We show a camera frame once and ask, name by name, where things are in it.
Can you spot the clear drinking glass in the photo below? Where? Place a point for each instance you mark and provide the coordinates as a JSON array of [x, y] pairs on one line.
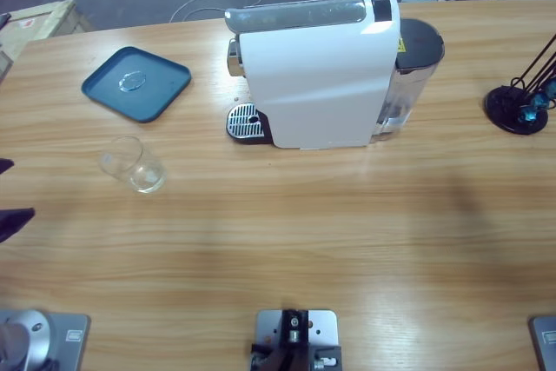
[[134, 167]]

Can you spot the white capsule coffee machine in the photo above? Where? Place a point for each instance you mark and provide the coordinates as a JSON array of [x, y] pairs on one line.
[[313, 84]]

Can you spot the wooden crate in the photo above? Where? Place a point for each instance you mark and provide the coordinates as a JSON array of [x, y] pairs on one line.
[[48, 19]]

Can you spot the clear water tank black lid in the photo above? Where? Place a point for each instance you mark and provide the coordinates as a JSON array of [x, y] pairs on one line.
[[417, 80]]

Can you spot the silver coffee machine lever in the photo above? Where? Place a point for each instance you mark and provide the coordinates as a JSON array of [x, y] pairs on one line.
[[295, 15]]

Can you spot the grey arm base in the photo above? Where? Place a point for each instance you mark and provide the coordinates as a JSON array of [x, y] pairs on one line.
[[43, 336], [545, 340]]

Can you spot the black capsule holder stand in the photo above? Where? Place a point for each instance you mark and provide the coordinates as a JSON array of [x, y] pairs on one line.
[[508, 110]]

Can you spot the blue foil coffee capsule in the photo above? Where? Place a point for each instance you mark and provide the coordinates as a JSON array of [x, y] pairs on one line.
[[551, 88], [527, 115], [540, 101]]

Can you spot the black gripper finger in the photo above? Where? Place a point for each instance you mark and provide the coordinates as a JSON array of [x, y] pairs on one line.
[[11, 221], [3, 164]]

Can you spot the blue square plastic tray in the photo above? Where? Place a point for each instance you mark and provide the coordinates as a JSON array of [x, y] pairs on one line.
[[160, 84]]

